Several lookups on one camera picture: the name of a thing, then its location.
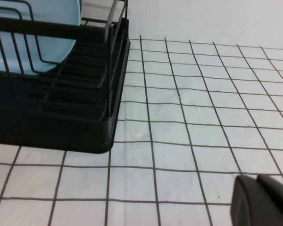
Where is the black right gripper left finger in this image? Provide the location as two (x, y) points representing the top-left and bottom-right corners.
(230, 175), (281, 226)

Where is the black dish drying rack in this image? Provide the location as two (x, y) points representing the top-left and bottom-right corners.
(0, 17), (132, 155)

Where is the light blue plate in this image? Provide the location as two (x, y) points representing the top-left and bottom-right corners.
(0, 0), (82, 76)

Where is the white black-grid tablecloth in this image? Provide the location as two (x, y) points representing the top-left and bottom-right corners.
(0, 35), (283, 226)

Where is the black wire dish rack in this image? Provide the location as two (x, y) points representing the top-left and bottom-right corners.
(0, 0), (129, 118)

